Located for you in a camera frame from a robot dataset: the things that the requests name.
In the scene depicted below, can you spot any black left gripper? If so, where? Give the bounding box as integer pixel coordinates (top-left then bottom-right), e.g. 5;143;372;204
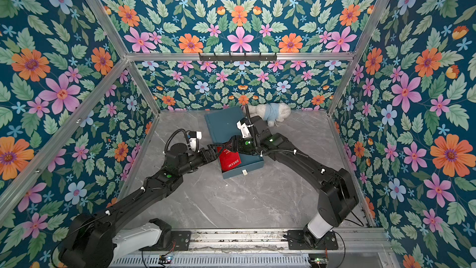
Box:
176;144;224;177

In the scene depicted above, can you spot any red postcard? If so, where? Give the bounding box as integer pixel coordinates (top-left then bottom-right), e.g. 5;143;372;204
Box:
219;149;241;172

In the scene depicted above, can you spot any teal drawer cabinet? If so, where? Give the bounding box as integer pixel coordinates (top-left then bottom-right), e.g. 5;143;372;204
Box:
204;105;265;180

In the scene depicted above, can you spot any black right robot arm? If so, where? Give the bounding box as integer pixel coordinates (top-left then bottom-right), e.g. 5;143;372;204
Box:
225;116;359;248

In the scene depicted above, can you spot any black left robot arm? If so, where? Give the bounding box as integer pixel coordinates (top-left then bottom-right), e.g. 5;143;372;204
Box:
58;143;224;268

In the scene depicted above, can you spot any white plush toy dog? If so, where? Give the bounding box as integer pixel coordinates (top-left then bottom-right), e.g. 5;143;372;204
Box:
248;103;291;127

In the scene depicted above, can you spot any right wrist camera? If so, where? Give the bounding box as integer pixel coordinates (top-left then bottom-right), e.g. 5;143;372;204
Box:
237;122;252;139

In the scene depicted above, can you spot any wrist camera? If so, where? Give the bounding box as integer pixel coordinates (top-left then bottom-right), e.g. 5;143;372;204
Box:
237;122;252;139
186;131;202;152

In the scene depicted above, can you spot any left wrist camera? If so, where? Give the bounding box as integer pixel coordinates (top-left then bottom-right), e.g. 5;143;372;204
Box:
186;131;202;152

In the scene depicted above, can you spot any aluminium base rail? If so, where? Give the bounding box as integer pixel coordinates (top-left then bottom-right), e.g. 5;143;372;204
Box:
111;226;393;256

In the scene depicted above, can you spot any black hook rail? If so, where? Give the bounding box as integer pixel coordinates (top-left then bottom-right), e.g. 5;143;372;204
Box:
198;53;278;62

